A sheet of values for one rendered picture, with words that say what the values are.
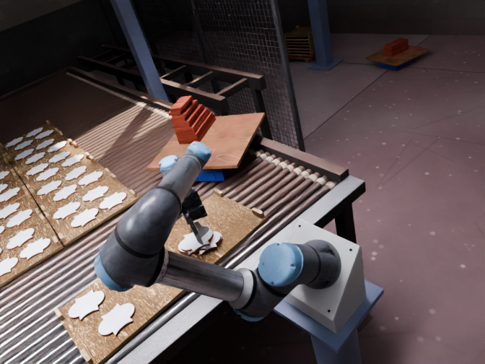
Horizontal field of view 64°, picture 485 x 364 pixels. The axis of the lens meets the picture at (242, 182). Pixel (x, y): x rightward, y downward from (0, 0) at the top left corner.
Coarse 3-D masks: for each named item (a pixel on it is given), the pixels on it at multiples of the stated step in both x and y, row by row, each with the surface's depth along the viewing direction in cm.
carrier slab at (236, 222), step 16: (208, 208) 177; (224, 208) 174; (240, 208) 171; (176, 224) 174; (208, 224) 168; (224, 224) 165; (240, 224) 163; (256, 224) 160; (176, 240) 164; (224, 240) 157; (240, 240) 155; (192, 256) 154; (208, 256) 152; (224, 256) 151
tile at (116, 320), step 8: (128, 304) 141; (112, 312) 140; (120, 312) 139; (128, 312) 138; (104, 320) 138; (112, 320) 137; (120, 320) 136; (128, 320) 135; (104, 328) 135; (112, 328) 134; (120, 328) 133; (104, 336) 134
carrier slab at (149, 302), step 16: (96, 288) 154; (144, 288) 147; (160, 288) 145; (176, 288) 143; (112, 304) 145; (144, 304) 141; (160, 304) 139; (64, 320) 144; (96, 320) 141; (144, 320) 135; (80, 336) 137; (96, 336) 135; (112, 336) 133; (128, 336) 131; (96, 352) 129; (112, 352) 128
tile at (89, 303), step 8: (88, 296) 150; (96, 296) 148; (104, 296) 148; (80, 304) 147; (88, 304) 146; (96, 304) 145; (72, 312) 145; (80, 312) 144; (88, 312) 143; (80, 320) 141
